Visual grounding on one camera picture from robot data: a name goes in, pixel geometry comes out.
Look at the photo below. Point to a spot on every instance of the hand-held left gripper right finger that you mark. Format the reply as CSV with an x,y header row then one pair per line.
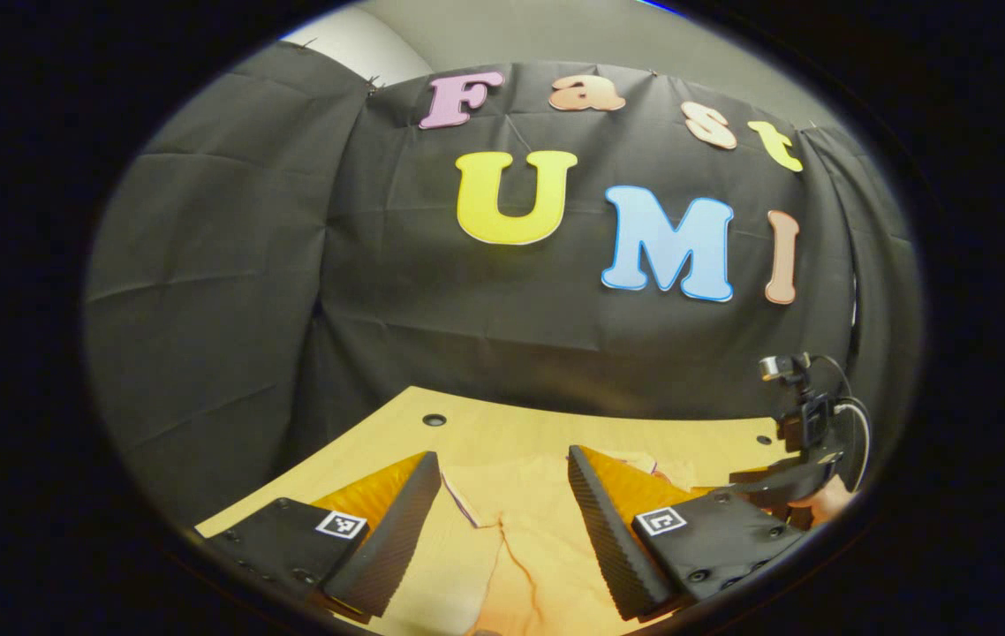
x,y
608,539

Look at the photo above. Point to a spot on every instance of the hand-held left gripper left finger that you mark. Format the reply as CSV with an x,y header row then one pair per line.
x,y
396,539

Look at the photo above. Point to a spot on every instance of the black backdrop cloth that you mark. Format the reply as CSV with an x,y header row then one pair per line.
x,y
467,336

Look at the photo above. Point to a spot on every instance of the orange T-shirt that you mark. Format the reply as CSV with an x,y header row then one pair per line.
x,y
520,574

